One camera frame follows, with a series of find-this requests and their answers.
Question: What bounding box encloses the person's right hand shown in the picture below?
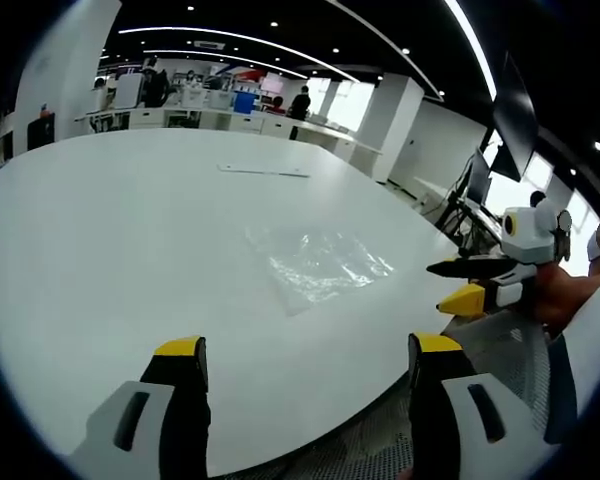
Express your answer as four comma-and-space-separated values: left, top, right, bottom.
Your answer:
533, 263, 600, 337

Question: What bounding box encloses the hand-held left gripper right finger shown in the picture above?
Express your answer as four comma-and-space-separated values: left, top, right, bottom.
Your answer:
407, 331, 549, 480

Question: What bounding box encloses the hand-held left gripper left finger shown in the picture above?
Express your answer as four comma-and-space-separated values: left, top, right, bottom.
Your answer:
68, 335, 213, 480

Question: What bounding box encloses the white flat table panel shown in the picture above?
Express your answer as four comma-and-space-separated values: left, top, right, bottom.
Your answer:
216, 162, 312, 179

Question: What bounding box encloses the black desk monitor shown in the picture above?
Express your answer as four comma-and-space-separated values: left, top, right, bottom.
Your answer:
464, 147, 493, 207

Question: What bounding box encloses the blue box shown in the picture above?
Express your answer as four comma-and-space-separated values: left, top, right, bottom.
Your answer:
232, 91, 257, 116

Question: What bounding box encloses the long ceiling light strip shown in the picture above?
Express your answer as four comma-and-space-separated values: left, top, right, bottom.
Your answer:
442, 0, 499, 101

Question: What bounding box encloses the large black wall screen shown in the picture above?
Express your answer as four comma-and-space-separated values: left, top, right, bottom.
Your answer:
489, 49, 540, 183

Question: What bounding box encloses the clear food packaging bag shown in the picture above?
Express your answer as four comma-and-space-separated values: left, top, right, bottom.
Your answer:
243, 223, 366, 261
267, 245, 397, 318

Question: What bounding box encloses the grey mesh chair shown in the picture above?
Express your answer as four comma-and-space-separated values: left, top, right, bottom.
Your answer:
289, 308, 579, 480

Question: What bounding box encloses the person's white clothing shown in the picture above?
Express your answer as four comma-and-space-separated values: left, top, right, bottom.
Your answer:
559, 264, 600, 416

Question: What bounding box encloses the long white counter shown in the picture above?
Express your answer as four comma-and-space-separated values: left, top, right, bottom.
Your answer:
73, 105, 384, 171

